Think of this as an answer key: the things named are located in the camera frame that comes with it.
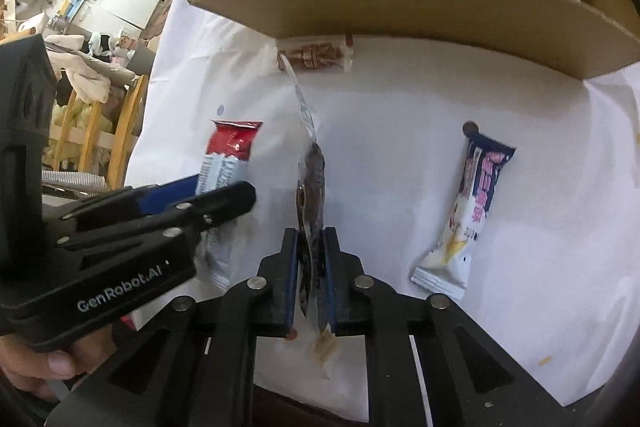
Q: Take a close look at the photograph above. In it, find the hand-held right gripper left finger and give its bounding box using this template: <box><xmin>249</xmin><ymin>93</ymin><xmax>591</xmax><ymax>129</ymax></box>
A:
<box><xmin>45</xmin><ymin>227</ymin><xmax>301</xmax><ymax>427</ymax></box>

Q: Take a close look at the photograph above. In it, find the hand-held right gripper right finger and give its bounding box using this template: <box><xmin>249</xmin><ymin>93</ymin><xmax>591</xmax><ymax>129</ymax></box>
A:
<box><xmin>322</xmin><ymin>226</ymin><xmax>586</xmax><ymax>427</ymax></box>

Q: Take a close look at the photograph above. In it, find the red white snack packet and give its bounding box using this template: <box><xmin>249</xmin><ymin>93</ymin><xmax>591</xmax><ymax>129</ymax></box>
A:
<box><xmin>196</xmin><ymin>119</ymin><xmax>264</xmax><ymax>290</ymax></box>

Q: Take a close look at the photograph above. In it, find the wooden chair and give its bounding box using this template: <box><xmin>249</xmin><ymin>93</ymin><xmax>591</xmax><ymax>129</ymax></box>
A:
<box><xmin>50</xmin><ymin>74</ymin><xmax>151</xmax><ymax>190</ymax></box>

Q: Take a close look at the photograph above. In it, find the clear packet with dark snack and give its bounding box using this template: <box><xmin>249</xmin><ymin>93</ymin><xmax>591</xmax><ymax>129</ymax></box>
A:
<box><xmin>277</xmin><ymin>52</ymin><xmax>337</xmax><ymax>380</ymax></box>

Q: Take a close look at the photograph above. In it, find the white cover sheet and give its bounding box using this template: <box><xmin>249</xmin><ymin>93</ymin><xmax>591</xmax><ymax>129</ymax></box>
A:
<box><xmin>125</xmin><ymin>0</ymin><xmax>640</xmax><ymax>423</ymax></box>

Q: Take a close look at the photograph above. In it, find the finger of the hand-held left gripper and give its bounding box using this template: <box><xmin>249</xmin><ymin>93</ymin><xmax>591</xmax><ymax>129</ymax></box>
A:
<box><xmin>57</xmin><ymin>180</ymin><xmax>257</xmax><ymax>253</ymax></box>
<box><xmin>60</xmin><ymin>174</ymin><xmax>201</xmax><ymax>223</ymax></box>

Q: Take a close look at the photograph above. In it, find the white navy snack packet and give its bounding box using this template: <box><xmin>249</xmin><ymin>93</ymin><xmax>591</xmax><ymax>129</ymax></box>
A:
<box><xmin>411</xmin><ymin>129</ymin><xmax>517</xmax><ymax>303</ymax></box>

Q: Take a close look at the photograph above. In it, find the beige cloth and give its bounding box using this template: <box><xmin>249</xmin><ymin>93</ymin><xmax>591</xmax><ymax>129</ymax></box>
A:
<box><xmin>45</xmin><ymin>34</ymin><xmax>138</xmax><ymax>105</ymax></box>

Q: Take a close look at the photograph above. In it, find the white cabinet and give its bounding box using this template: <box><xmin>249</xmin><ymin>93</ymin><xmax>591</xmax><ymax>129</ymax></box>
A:
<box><xmin>80</xmin><ymin>0</ymin><xmax>160</xmax><ymax>32</ymax></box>

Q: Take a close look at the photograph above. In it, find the brown snack packet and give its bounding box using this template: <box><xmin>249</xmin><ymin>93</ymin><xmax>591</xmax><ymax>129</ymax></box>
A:
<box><xmin>276</xmin><ymin>33</ymin><xmax>355</xmax><ymax>72</ymax></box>

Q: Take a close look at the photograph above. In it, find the person's left hand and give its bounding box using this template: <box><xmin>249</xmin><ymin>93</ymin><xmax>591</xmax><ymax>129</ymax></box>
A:
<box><xmin>0</xmin><ymin>323</ymin><xmax>118</xmax><ymax>403</ymax></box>

